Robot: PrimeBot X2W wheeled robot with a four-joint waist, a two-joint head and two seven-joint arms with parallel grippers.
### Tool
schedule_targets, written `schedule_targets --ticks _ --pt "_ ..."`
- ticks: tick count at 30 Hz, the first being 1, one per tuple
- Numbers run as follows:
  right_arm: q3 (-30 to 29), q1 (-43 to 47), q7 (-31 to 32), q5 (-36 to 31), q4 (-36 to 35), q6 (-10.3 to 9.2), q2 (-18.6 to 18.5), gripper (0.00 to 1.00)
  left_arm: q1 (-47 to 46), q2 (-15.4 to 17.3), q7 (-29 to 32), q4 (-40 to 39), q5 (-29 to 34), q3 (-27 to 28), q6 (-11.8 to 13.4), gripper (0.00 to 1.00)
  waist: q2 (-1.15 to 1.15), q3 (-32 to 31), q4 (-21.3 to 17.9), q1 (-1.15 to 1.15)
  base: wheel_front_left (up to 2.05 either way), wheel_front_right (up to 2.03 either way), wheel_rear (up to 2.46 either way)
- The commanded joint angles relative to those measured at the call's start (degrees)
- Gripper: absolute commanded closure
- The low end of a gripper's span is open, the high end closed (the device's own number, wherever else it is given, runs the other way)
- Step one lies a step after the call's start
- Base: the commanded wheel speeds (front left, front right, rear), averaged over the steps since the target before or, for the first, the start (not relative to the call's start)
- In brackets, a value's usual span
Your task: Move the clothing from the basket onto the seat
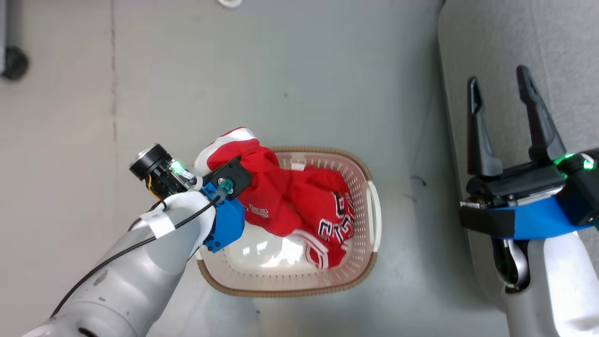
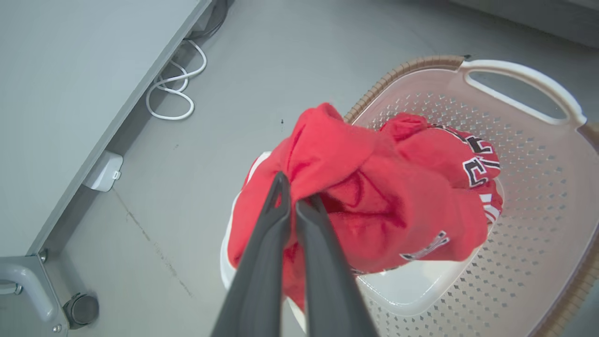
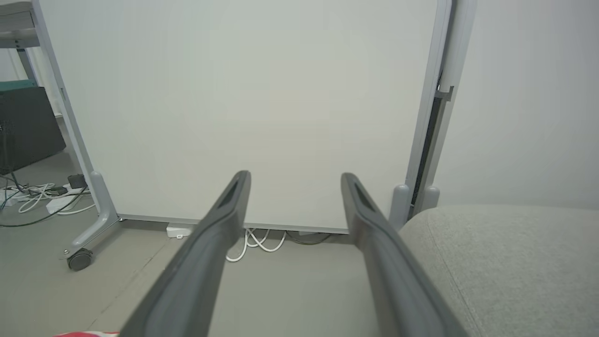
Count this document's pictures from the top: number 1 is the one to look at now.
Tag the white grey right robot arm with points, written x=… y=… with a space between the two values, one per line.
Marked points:
x=561 y=290

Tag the black caster wheel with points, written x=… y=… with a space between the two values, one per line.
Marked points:
x=15 y=63

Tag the grey fabric sofa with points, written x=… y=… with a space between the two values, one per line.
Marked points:
x=514 y=37

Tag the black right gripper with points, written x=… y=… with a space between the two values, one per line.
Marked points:
x=529 y=182

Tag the left gripper with black motor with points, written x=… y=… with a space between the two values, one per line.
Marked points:
x=157 y=168

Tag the white tape strip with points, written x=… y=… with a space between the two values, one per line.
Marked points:
x=159 y=223

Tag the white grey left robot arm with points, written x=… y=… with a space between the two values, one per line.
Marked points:
x=131 y=281

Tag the right wrist camera, blue mount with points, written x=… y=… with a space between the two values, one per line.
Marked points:
x=538 y=220

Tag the red basketball jersey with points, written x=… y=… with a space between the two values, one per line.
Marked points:
x=281 y=196

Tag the cream laundry basket, brown rim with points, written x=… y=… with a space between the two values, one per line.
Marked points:
x=360 y=262

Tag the left wrist camera, blue mount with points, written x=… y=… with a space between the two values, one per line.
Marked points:
x=229 y=224

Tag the wrist camera, blue mount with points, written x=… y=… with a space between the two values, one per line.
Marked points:
x=229 y=224
x=538 y=220

